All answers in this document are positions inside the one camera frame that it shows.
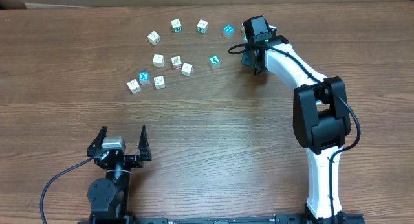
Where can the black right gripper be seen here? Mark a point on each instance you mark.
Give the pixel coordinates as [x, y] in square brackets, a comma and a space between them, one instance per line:
[247, 59]

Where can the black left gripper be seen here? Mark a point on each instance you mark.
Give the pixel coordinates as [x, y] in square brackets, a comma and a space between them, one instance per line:
[137, 160]

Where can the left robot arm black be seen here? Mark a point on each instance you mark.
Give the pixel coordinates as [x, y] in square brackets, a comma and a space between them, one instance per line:
[109, 196]

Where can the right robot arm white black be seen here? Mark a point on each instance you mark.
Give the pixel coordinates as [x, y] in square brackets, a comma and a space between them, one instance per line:
[321, 121]

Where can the wooden cube yellow side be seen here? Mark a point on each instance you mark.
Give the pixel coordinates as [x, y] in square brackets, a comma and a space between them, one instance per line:
[242, 29]

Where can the blue top wooden cube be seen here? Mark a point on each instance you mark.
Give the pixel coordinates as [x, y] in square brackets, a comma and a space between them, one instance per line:
[228, 31]

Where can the green number four cube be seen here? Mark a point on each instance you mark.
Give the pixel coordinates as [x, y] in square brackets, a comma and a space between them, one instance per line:
[214, 61]

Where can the wooden cube green J side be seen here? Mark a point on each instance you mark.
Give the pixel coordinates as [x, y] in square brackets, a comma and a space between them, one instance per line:
[202, 26]

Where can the wooden cube fish drawing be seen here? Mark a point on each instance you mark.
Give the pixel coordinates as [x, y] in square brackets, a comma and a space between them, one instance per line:
[134, 86]

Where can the wooden cube ice cream drawing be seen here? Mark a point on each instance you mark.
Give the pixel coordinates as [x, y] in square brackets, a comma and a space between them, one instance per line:
[187, 69]

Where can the blue letter X cube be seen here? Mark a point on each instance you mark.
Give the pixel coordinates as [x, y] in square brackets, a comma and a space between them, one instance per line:
[144, 78]

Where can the wooden cube letter I side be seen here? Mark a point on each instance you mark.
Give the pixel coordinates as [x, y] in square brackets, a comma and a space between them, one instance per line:
[159, 82]

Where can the wooden cube red Y side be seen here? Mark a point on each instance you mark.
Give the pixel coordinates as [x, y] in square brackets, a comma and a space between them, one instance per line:
[176, 62]

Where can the wooden cube green letter side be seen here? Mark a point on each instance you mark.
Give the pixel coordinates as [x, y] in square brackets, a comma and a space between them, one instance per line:
[176, 25]

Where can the wooden cube globe drawing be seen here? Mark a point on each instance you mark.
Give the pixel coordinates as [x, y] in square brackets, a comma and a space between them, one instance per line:
[158, 60]

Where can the plain wooden cube far left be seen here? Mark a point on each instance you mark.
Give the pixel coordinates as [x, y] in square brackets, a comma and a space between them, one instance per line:
[154, 38]

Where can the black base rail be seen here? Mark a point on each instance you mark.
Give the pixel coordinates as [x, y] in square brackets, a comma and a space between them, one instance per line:
[276, 219]

